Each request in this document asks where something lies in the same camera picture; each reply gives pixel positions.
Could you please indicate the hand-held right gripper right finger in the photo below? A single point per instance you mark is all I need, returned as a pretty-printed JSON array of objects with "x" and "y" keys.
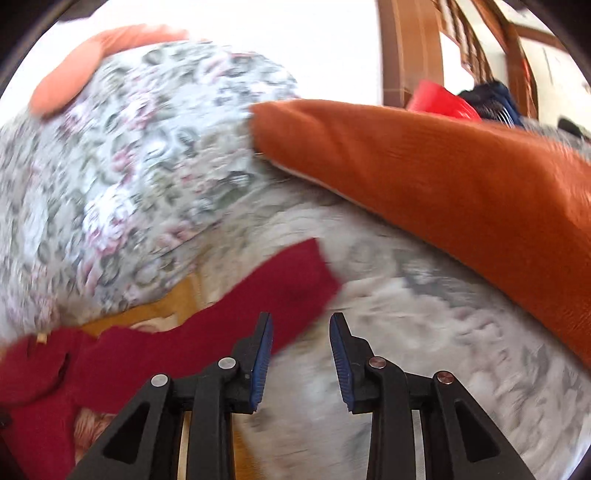
[{"x": 341, "y": 360}]

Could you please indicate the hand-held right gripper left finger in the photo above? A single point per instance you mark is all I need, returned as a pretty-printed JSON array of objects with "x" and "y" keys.
[{"x": 261, "y": 355}]

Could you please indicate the dark red knit garment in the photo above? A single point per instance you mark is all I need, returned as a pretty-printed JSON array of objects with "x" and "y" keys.
[{"x": 277, "y": 286}]

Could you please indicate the grey floral bedsheet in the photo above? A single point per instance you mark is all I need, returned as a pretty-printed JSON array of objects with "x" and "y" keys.
[{"x": 415, "y": 323}]

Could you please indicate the orange plush blanket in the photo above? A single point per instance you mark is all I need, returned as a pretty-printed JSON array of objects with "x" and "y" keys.
[{"x": 138, "y": 318}]

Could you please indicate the rust orange pillow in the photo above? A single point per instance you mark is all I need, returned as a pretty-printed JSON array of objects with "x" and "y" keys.
[{"x": 438, "y": 184}]

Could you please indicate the floral quilt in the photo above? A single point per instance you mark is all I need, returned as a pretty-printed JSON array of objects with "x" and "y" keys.
[{"x": 138, "y": 161}]

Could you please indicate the red plastic basin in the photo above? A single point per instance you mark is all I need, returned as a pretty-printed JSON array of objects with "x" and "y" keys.
[{"x": 438, "y": 99}]

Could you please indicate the dark blue clothing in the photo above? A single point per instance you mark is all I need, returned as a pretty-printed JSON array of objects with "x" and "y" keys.
[{"x": 489, "y": 99}]

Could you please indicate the brown wooden furniture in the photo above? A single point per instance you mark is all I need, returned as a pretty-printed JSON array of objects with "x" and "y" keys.
[{"x": 411, "y": 46}]

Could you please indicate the peach pillow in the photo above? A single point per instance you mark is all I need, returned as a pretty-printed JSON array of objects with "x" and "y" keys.
[{"x": 69, "y": 74}]

